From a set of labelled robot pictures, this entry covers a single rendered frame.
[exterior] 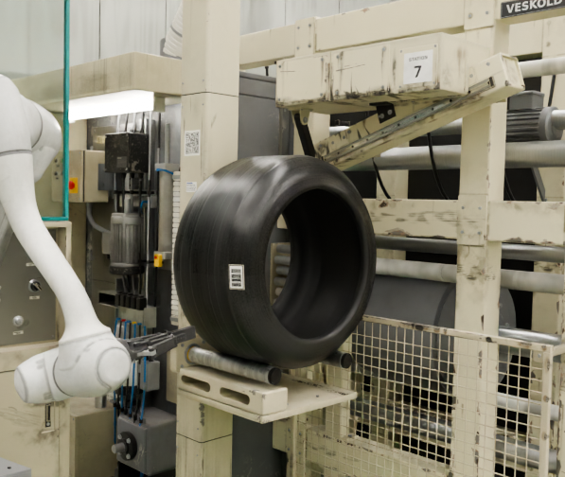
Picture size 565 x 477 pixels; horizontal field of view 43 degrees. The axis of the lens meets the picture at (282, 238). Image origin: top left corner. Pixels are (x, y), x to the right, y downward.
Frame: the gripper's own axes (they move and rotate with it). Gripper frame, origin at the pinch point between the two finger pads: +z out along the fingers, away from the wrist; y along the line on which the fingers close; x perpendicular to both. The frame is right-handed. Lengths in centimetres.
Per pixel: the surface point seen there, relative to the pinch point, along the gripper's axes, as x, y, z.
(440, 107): -50, -28, 74
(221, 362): 13.5, 7.8, 17.5
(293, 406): 24.9, -9.5, 26.5
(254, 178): -35.8, -6.1, 22.2
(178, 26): -88, 78, 68
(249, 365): 12.6, -2.7, 18.2
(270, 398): 19.4, -11.0, 17.0
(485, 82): -55, -41, 75
